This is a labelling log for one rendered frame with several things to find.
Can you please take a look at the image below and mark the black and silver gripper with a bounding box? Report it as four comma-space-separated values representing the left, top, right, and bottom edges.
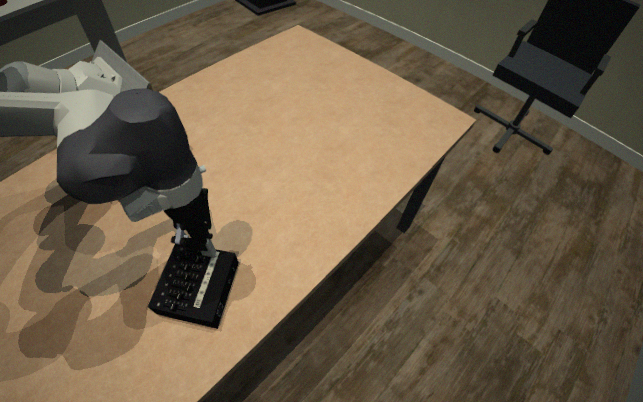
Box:
164, 188, 216, 257

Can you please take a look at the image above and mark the black lighting desk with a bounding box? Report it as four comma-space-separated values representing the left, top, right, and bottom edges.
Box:
148, 244, 239, 329

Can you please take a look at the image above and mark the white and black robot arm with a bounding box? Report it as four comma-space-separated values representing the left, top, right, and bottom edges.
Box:
0, 57, 206, 222

